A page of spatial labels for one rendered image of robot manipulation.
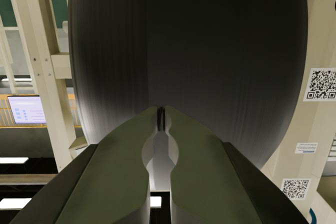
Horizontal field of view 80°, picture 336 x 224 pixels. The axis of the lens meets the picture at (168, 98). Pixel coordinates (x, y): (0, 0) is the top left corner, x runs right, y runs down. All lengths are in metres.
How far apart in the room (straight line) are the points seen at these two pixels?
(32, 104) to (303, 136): 4.17
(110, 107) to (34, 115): 4.21
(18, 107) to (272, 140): 4.39
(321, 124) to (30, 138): 13.05
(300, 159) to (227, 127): 0.39
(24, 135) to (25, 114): 8.79
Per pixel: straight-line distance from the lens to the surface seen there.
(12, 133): 13.59
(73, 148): 1.07
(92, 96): 0.24
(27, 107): 4.43
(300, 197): 0.71
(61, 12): 10.38
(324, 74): 0.54
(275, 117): 0.27
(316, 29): 0.50
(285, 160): 0.60
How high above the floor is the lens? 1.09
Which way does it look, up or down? 21 degrees up
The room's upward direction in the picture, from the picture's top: 180 degrees clockwise
